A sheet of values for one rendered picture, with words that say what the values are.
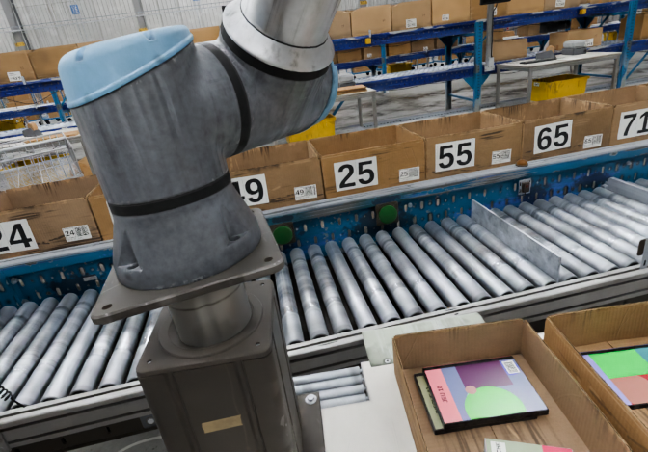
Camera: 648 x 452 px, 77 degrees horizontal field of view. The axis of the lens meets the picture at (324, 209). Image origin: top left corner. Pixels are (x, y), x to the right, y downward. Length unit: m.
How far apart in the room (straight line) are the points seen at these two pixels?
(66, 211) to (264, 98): 1.14
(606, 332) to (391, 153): 0.85
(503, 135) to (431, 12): 4.92
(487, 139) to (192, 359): 1.36
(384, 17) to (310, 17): 5.72
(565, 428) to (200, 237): 0.71
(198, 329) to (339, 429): 0.40
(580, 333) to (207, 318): 0.78
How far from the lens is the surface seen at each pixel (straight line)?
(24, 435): 1.25
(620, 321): 1.09
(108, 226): 1.56
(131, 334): 1.29
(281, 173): 1.44
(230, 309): 0.57
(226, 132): 0.51
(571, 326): 1.03
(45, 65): 6.36
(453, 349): 0.95
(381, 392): 0.93
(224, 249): 0.49
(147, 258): 0.50
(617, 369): 1.03
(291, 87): 0.53
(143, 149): 0.47
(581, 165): 1.88
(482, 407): 0.87
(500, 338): 0.98
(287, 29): 0.51
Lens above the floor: 1.44
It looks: 23 degrees down
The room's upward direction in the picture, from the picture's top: 8 degrees counter-clockwise
